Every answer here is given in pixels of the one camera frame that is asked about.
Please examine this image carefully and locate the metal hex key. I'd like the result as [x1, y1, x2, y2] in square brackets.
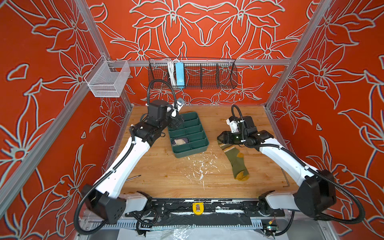
[281, 168, 291, 188]

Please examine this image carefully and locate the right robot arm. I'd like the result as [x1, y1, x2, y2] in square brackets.
[217, 105, 366, 225]

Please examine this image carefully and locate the light blue box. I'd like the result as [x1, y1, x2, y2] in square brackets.
[175, 62, 185, 89]

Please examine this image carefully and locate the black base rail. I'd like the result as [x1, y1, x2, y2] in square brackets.
[126, 198, 286, 231]

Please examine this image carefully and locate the green striped sock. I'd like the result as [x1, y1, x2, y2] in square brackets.
[218, 141, 250, 182]

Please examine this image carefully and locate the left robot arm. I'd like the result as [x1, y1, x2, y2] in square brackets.
[74, 98, 185, 235]

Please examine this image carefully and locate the green handled tool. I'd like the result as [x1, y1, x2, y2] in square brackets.
[126, 175, 142, 182]

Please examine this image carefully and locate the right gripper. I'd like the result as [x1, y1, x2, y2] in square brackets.
[216, 130, 249, 144]

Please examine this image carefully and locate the purple striped sock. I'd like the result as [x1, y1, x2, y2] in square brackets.
[172, 138, 189, 146]

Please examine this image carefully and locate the clear plastic wall bin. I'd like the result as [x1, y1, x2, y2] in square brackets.
[85, 55, 131, 98]

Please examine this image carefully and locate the green compartment tray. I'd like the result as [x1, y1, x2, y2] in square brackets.
[168, 112, 210, 159]

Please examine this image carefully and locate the white cable bundle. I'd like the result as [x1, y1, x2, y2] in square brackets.
[167, 59, 177, 88]

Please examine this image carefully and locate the black wire wall basket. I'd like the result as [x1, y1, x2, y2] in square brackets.
[148, 57, 239, 90]

